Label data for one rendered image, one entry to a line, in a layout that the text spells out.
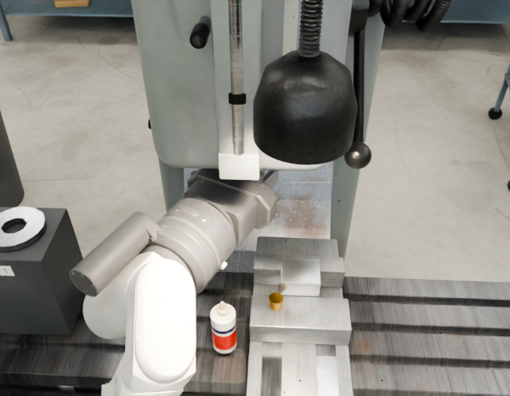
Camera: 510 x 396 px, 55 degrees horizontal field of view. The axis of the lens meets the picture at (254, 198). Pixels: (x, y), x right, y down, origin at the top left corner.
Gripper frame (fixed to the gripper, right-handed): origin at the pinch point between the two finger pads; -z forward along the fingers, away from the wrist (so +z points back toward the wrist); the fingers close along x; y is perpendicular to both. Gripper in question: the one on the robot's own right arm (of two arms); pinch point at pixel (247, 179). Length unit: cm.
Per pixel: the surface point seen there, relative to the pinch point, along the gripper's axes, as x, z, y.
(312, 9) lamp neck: -14.1, 17.9, -29.7
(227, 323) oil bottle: 0.0, 6.6, 23.4
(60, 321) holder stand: 26.1, 16.6, 27.7
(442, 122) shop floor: -5, -251, 121
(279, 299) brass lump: -6.5, 2.2, 18.8
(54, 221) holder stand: 29.9, 9.3, 13.0
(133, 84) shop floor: 203, -202, 121
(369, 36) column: -2.7, -42.0, -5.8
